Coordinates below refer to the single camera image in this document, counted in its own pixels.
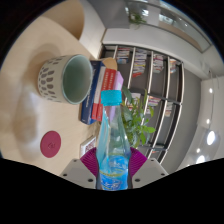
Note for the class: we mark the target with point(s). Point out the round ceiling lights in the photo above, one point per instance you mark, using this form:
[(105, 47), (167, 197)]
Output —
[(210, 137)]

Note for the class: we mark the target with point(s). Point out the dark blue book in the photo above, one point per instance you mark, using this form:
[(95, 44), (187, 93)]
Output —
[(91, 96)]

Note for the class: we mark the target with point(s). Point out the clear blue-capped drink bottle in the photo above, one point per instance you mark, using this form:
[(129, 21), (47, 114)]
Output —
[(113, 143)]

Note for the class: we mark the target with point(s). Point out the grey patterned ceramic cup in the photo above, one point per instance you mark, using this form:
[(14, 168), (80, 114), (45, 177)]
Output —
[(55, 80)]

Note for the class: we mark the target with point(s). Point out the small leafy floor plant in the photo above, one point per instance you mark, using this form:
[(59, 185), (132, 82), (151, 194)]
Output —
[(136, 18)]

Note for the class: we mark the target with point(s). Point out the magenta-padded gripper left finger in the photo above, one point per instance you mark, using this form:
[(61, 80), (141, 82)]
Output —
[(78, 171)]

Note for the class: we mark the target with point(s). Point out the green potted plant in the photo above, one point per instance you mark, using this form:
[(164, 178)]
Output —
[(136, 120)]

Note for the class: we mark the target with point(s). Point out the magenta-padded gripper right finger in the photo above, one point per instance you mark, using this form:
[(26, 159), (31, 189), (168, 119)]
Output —
[(146, 171)]

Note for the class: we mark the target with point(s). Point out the flat round red coaster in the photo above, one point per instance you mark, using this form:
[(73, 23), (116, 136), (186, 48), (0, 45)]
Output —
[(50, 144)]

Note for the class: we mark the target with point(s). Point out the pink book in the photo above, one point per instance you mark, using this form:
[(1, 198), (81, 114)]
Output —
[(116, 83)]

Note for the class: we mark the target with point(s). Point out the red book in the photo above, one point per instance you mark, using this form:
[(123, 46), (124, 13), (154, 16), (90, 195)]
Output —
[(106, 80)]

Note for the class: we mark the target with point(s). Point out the grey book shelf unit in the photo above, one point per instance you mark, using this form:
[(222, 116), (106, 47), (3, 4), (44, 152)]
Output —
[(156, 80)]

